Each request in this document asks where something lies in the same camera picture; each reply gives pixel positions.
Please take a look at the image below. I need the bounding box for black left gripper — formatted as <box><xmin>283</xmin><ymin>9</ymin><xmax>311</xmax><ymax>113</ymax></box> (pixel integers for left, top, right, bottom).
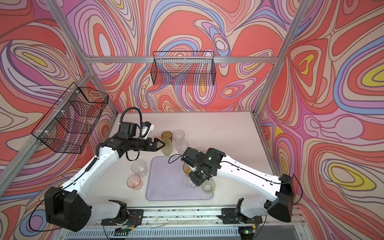
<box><xmin>128</xmin><ymin>137</ymin><xmax>166</xmax><ymax>152</ymax></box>

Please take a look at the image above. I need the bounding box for yellow smooth cup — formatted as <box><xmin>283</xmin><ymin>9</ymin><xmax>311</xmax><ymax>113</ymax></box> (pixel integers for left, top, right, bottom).
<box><xmin>183</xmin><ymin>164</ymin><xmax>193</xmax><ymax>175</ymax></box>

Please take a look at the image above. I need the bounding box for clear tumbler back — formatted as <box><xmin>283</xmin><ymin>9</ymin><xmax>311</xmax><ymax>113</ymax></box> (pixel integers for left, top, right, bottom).
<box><xmin>173</xmin><ymin>130</ymin><xmax>185</xmax><ymax>143</ymax></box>

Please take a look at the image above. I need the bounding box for pale green textured cup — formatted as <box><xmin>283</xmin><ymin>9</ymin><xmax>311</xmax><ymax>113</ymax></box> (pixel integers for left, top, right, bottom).
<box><xmin>201</xmin><ymin>180</ymin><xmax>216</xmax><ymax>194</ymax></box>

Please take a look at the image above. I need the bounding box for clear faceted glass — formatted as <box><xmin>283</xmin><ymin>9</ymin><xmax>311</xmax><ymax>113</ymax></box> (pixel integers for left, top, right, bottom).
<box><xmin>176</xmin><ymin>140</ymin><xmax>189</xmax><ymax>155</ymax></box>

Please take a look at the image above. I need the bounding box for small clear glass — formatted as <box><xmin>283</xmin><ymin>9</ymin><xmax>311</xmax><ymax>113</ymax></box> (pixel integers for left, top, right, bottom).
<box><xmin>187</xmin><ymin>178</ymin><xmax>197</xmax><ymax>190</ymax></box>

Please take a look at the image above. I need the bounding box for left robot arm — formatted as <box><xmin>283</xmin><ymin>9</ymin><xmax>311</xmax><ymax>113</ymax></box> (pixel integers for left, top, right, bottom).
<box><xmin>44</xmin><ymin>138</ymin><xmax>166</xmax><ymax>232</ymax></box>

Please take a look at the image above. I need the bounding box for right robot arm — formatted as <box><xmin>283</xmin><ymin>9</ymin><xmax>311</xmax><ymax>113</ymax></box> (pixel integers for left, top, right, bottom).
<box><xmin>180</xmin><ymin>148</ymin><xmax>294</xmax><ymax>224</ymax></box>

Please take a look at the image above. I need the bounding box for lavender plastic tray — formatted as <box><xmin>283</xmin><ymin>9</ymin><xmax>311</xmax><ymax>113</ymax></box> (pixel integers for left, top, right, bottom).
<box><xmin>146</xmin><ymin>157</ymin><xmax>213</xmax><ymax>201</ymax></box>

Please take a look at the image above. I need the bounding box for dark amber textured cup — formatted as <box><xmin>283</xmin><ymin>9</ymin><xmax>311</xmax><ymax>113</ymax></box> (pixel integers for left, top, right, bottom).
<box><xmin>161</xmin><ymin>131</ymin><xmax>173</xmax><ymax>141</ymax></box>

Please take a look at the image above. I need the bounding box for tall pale green cup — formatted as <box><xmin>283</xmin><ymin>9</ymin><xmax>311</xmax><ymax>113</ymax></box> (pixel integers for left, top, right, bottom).
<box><xmin>161</xmin><ymin>138</ymin><xmax>173</xmax><ymax>156</ymax></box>

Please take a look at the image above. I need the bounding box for clear glass left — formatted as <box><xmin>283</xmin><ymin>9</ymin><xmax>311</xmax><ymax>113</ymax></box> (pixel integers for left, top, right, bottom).
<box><xmin>131</xmin><ymin>160</ymin><xmax>149</xmax><ymax>178</ymax></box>

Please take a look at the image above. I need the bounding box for pink cup front left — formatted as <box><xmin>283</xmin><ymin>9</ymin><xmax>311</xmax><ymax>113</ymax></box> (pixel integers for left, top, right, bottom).
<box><xmin>127</xmin><ymin>175</ymin><xmax>143</xmax><ymax>190</ymax></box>

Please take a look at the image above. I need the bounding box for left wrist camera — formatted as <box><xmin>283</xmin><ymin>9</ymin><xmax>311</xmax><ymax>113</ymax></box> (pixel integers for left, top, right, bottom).
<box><xmin>118</xmin><ymin>122</ymin><xmax>154</xmax><ymax>139</ymax></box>

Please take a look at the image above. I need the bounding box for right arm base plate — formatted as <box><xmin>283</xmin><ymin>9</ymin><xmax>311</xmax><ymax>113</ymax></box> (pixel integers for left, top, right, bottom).
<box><xmin>218</xmin><ymin>208</ymin><xmax>263</xmax><ymax>226</ymax></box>

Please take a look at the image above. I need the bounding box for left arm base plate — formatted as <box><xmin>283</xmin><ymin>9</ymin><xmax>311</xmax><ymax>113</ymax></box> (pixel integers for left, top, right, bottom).
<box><xmin>101</xmin><ymin>209</ymin><xmax>144</xmax><ymax>227</ymax></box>

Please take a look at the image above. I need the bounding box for black wire basket back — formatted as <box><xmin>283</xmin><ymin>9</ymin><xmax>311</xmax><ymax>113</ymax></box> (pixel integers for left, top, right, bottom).
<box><xmin>151</xmin><ymin>50</ymin><xmax>216</xmax><ymax>86</ymax></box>

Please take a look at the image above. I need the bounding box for black wire basket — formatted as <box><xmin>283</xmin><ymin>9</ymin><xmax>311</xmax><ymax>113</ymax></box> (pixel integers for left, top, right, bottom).
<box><xmin>151</xmin><ymin>50</ymin><xmax>216</xmax><ymax>86</ymax></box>
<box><xmin>31</xmin><ymin>83</ymin><xmax>109</xmax><ymax>154</ymax></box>

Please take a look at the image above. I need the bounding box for black wire basket left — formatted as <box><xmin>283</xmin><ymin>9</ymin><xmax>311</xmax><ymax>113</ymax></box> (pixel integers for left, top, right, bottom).
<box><xmin>31</xmin><ymin>83</ymin><xmax>109</xmax><ymax>154</ymax></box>

